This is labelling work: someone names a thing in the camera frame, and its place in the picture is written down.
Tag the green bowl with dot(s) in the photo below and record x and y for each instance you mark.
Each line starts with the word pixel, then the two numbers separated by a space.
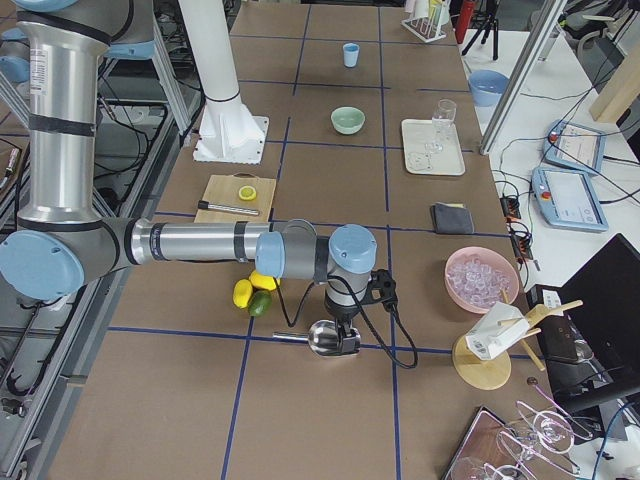
pixel 347 120

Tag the near teach pendant tablet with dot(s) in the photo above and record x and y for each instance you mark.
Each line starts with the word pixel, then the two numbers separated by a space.
pixel 567 199

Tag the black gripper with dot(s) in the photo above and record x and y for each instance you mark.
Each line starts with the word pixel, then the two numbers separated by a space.
pixel 342 315

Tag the light blue cup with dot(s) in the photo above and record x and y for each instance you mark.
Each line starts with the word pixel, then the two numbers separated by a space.
pixel 350 54

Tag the metal ice scoop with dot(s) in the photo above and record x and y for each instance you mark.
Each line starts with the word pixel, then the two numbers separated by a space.
pixel 322 338

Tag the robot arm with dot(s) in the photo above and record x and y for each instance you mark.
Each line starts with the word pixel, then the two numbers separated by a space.
pixel 62 243

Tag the aluminium frame post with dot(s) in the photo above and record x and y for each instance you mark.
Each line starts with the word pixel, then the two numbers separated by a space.
pixel 541 31

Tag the pink bowl with ice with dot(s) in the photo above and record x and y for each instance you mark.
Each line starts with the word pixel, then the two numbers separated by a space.
pixel 476 278

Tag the yellow lemon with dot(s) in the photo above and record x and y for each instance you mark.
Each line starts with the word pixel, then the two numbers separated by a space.
pixel 242 293
pixel 263 282

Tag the wooden glass holder stand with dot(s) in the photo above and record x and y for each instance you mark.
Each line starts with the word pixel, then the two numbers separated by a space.
pixel 481 358

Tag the clear wine glass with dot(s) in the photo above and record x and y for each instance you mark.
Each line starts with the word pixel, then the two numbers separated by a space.
pixel 441 126

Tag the green lime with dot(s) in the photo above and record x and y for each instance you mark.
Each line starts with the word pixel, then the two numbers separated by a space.
pixel 259 303

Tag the white wire cup rack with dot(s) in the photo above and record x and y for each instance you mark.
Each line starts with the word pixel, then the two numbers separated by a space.
pixel 426 19

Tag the black tripod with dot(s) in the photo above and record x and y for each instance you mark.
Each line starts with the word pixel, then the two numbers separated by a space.
pixel 485 18

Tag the wooden cutting board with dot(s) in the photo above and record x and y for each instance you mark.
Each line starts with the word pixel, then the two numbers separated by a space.
pixel 223 189

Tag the far teach pendant tablet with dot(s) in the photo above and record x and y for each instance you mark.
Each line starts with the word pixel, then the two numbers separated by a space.
pixel 574 146

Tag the half lemon slice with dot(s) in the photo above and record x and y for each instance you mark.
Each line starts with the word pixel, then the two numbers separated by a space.
pixel 247 193

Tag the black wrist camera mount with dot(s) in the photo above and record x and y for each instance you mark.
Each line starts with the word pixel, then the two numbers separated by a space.
pixel 382 289

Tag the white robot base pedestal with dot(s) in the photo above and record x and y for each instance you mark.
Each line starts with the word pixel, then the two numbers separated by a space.
pixel 228 132

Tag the metal handled knife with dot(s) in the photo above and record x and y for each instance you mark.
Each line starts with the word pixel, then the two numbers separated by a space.
pixel 205 205

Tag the teach pendant tablet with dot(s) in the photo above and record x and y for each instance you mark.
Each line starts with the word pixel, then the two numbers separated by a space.
pixel 574 146
pixel 567 199

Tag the blue bowl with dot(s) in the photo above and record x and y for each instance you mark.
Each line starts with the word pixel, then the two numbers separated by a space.
pixel 487 87

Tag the cream bear tray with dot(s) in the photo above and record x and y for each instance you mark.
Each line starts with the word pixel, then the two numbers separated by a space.
pixel 450 162

